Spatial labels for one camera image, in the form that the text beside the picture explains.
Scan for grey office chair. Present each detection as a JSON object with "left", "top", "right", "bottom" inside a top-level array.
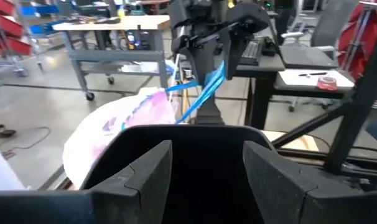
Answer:
[{"left": 281, "top": 0, "right": 361, "bottom": 52}]

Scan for dark laptop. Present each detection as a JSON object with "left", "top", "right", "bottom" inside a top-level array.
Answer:
[{"left": 277, "top": 44, "right": 339, "bottom": 70}]

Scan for red tape roll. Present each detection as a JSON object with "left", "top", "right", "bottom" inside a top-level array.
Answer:
[{"left": 315, "top": 75, "right": 338, "bottom": 92}]

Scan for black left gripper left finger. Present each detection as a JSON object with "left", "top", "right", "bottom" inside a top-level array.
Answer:
[{"left": 0, "top": 139, "right": 174, "bottom": 224}]

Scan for white paper sheet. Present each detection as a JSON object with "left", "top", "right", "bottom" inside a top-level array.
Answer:
[{"left": 274, "top": 68, "right": 356, "bottom": 94}]

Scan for purple drawstring trash bag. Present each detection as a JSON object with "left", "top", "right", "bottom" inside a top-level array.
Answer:
[{"left": 62, "top": 60, "right": 227, "bottom": 190}]

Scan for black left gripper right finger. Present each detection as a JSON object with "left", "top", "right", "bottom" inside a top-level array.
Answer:
[{"left": 243, "top": 140, "right": 377, "bottom": 224}]

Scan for blue storage bins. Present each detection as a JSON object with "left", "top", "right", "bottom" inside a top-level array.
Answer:
[{"left": 19, "top": 2, "right": 61, "bottom": 35}]

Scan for wooden top work table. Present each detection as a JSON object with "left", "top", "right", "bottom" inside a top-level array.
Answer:
[{"left": 51, "top": 14, "right": 174, "bottom": 102}]

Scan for dark plastic trash bin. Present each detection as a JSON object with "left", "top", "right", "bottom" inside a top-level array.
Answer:
[{"left": 80, "top": 124, "right": 278, "bottom": 224}]

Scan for black side desk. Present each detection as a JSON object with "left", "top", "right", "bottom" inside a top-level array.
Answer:
[{"left": 233, "top": 32, "right": 286, "bottom": 131}]

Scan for black pen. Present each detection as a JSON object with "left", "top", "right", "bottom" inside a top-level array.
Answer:
[{"left": 298, "top": 72, "right": 328, "bottom": 78}]

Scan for red storage rack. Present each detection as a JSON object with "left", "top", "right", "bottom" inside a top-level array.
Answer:
[{"left": 337, "top": 0, "right": 377, "bottom": 80}]

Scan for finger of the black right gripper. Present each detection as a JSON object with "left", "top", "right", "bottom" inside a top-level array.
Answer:
[
  {"left": 170, "top": 34, "right": 226, "bottom": 126},
  {"left": 219, "top": 1, "right": 271, "bottom": 80}
]

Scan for red bin rack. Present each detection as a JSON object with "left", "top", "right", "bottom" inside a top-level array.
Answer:
[{"left": 0, "top": 0, "right": 33, "bottom": 78}]

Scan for black keyboard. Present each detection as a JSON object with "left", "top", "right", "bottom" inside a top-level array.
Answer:
[{"left": 240, "top": 39, "right": 266, "bottom": 67}]

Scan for black rig frame beam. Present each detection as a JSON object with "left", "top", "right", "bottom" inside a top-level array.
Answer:
[{"left": 271, "top": 18, "right": 377, "bottom": 175}]

